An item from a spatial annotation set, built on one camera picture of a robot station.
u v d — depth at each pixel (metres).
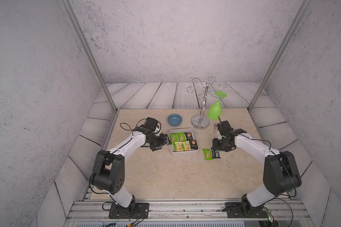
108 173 0.45
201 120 1.10
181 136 1.02
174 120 1.11
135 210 0.71
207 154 0.93
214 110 0.87
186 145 0.96
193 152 0.93
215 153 0.93
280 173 0.44
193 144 0.96
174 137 0.99
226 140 0.67
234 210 0.72
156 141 0.76
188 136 1.02
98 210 0.75
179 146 0.94
